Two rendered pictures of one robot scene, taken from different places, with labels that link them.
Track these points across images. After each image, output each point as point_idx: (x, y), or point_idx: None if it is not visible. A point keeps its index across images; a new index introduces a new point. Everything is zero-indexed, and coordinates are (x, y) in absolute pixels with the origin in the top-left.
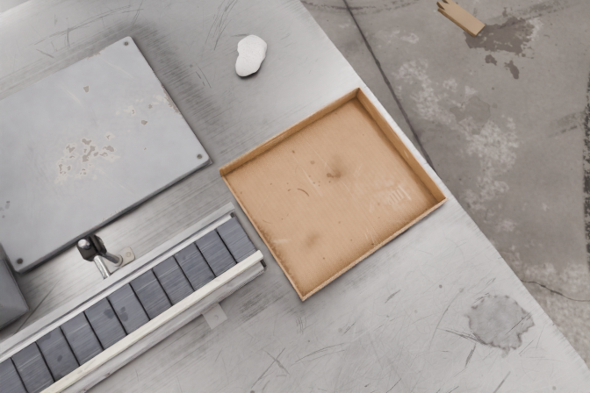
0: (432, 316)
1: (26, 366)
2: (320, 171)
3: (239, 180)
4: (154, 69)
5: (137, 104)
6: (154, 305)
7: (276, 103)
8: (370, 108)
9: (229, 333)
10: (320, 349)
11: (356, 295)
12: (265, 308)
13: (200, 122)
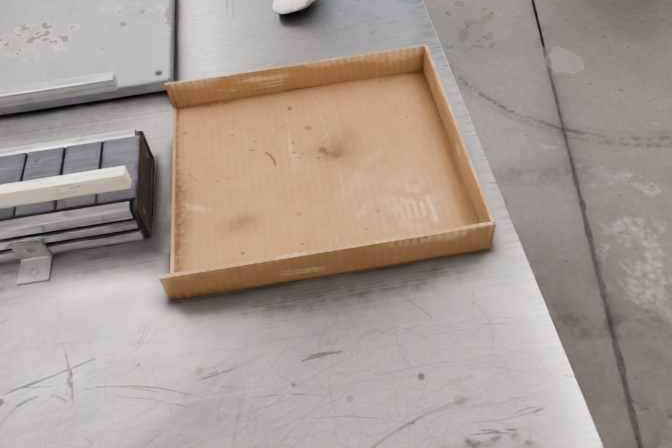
0: (377, 421)
1: None
2: (312, 141)
3: (193, 118)
4: None
5: (129, 6)
6: None
7: (303, 53)
8: (432, 81)
9: (35, 302)
10: (147, 386)
11: (260, 328)
12: (110, 288)
13: (193, 48)
